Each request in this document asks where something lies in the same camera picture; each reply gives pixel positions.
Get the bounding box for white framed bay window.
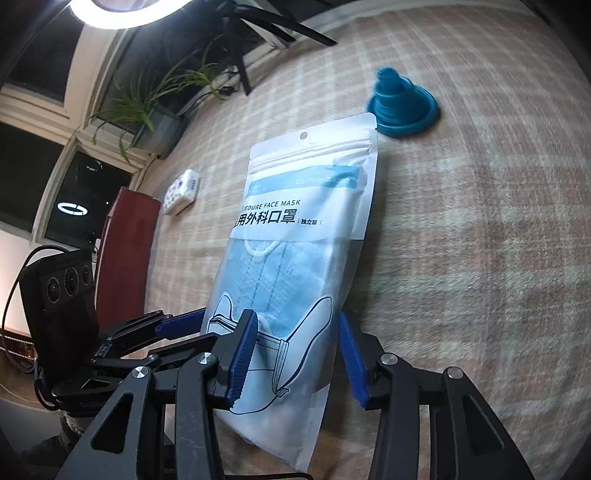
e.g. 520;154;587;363
0;0;153;250

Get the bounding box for green plant in grey pot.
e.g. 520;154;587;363
88;58;232;160

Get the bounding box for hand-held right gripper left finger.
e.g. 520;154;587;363
55;308;259;480

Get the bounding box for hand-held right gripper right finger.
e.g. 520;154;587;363
338;311;536;480

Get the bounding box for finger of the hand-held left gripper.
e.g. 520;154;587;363
98;307;207;357
91;332;223;372

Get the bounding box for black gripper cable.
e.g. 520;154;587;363
0;244;68;333

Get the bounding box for black tripod stand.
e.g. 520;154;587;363
222;0;339;96

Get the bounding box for ring light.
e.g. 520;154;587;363
69;0;195;31

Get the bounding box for beige plaid tablecloth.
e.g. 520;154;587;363
139;4;591;480

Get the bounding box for red cardboard box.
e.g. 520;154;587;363
95;187;162;333

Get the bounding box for face mask bag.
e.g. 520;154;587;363
202;113;380;474

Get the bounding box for white patterned tissue pack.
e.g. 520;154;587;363
161;169;202;215

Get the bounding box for blue collapsible funnel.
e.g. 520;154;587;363
366;67;440;138

